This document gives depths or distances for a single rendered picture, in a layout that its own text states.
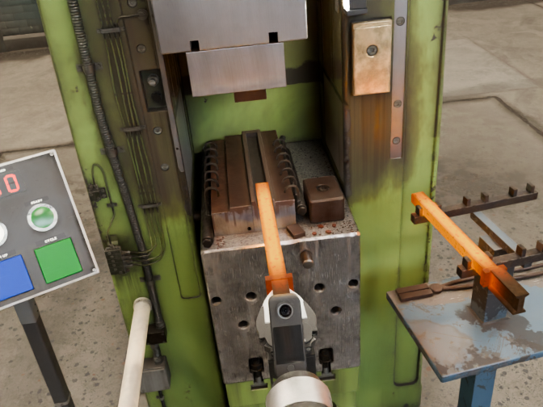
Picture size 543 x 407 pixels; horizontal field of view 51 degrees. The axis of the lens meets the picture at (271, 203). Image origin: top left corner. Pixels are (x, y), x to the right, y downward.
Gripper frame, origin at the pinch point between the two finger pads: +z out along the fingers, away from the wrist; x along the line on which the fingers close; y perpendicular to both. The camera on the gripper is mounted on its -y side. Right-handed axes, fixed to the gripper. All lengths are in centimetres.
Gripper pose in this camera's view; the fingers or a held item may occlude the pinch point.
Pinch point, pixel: (280, 290)
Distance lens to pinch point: 95.7
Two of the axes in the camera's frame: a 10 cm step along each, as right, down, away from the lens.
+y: 0.8, 8.5, 5.3
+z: -1.0, -5.2, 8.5
